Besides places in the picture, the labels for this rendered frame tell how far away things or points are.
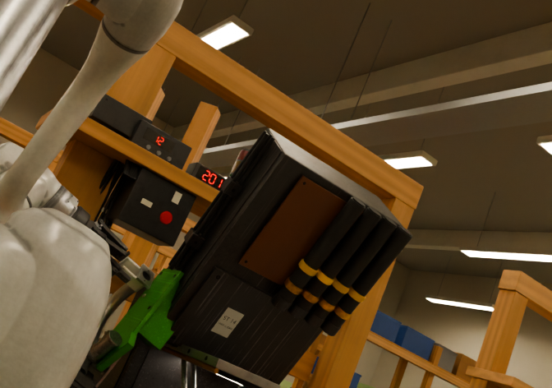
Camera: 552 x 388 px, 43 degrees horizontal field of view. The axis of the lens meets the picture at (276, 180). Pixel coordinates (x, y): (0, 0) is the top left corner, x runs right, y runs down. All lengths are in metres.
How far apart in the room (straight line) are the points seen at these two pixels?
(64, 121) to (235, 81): 0.83
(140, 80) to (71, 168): 0.31
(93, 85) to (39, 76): 10.58
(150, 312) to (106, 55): 0.58
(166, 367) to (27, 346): 0.99
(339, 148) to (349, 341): 0.62
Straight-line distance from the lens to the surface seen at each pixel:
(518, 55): 6.15
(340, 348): 2.28
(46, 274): 0.82
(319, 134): 2.22
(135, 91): 1.98
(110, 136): 1.81
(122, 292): 1.71
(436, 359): 7.55
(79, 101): 1.38
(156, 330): 1.60
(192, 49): 2.06
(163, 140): 1.89
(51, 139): 1.39
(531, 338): 12.76
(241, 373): 1.48
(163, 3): 1.22
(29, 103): 11.83
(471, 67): 6.48
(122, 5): 1.23
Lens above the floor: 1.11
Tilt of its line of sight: 16 degrees up
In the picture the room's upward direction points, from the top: 23 degrees clockwise
